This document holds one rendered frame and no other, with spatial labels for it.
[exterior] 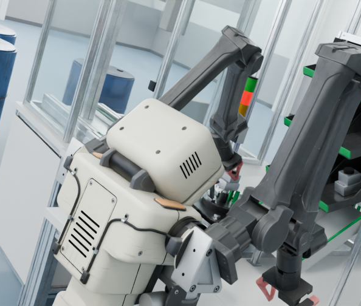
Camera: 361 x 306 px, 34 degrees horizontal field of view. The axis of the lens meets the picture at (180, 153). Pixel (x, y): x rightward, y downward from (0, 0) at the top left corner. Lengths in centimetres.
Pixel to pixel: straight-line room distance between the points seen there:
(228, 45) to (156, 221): 55
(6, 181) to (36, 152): 36
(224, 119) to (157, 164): 70
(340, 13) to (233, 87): 1045
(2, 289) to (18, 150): 69
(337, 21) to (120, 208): 1106
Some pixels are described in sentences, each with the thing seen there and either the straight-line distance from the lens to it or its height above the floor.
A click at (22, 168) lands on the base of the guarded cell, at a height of 61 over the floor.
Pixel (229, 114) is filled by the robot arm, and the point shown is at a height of 133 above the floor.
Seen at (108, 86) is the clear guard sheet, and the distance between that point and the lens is 322.
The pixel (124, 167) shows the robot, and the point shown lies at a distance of 117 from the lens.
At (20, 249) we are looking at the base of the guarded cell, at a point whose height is 28.
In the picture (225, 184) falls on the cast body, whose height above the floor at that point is 106.
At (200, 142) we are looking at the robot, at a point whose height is 136.
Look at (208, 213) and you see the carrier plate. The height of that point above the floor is 97.
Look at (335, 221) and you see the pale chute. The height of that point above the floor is 114.
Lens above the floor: 161
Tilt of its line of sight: 14 degrees down
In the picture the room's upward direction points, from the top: 19 degrees clockwise
